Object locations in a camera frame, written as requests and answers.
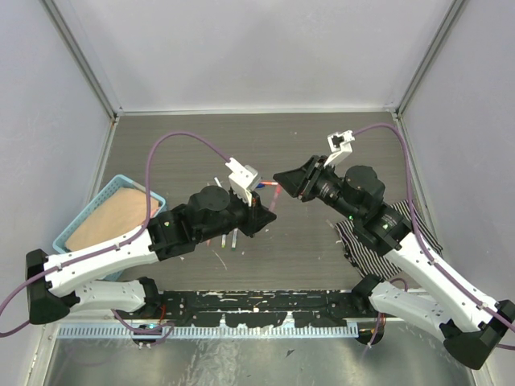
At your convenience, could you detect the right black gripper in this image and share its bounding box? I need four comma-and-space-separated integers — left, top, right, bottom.
273, 154, 361, 222

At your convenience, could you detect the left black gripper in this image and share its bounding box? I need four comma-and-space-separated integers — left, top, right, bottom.
197, 187, 277, 243

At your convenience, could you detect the white marker green end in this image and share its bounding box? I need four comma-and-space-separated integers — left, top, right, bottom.
231, 228, 238, 251

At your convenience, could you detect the pink highlighter pen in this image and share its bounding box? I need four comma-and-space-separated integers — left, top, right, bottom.
269, 185, 281, 212

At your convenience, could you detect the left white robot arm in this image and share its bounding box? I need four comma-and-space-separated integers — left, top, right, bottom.
26, 186, 277, 325

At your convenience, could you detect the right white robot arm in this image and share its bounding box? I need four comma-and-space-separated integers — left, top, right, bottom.
274, 156, 514, 370

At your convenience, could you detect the striped black white cloth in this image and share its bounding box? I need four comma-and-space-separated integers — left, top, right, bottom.
334, 199, 443, 280

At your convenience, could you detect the light blue plastic basket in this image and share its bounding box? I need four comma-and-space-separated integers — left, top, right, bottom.
52, 175, 167, 254

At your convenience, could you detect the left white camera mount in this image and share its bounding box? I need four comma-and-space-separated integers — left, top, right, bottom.
225, 158, 262, 207

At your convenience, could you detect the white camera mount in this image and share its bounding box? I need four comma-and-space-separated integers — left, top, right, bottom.
225, 158, 262, 207
323, 130, 355, 167

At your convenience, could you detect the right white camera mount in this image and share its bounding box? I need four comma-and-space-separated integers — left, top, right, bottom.
323, 130, 355, 167

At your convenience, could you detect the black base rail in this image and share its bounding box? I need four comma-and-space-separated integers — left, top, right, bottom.
117, 290, 385, 328

